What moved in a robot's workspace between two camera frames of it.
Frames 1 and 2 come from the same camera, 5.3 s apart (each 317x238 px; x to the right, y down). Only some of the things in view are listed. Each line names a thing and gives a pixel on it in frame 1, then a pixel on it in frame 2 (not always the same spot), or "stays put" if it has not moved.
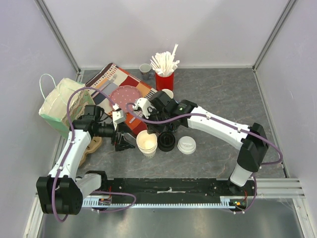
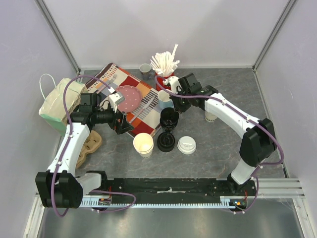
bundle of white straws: (162, 63) stays put
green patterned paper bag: (54, 109) stays put
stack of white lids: (186, 145) stays put
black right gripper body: (155, 121) -> (180, 103)
